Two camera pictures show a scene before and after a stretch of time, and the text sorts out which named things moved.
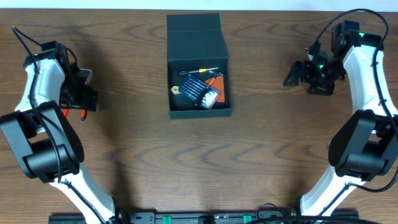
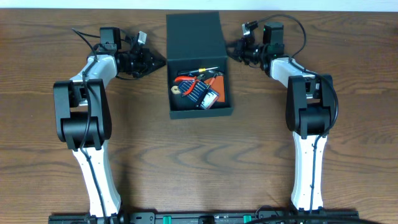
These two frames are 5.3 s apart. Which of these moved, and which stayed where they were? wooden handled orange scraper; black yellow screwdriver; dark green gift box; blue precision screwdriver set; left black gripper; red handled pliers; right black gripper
Moved: right black gripper; left black gripper; red handled pliers
Stayed: black yellow screwdriver; blue precision screwdriver set; dark green gift box; wooden handled orange scraper
